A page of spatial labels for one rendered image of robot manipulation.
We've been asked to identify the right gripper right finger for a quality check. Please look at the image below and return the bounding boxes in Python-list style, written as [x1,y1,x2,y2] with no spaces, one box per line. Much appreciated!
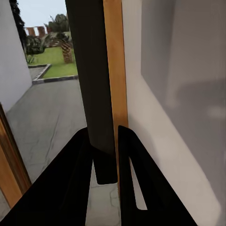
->
[118,125,197,226]

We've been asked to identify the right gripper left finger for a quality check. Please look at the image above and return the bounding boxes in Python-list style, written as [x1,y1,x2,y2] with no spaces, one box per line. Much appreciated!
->
[0,127,93,226]

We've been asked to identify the poster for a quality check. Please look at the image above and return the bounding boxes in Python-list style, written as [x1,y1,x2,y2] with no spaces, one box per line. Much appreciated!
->
[65,0,118,185]

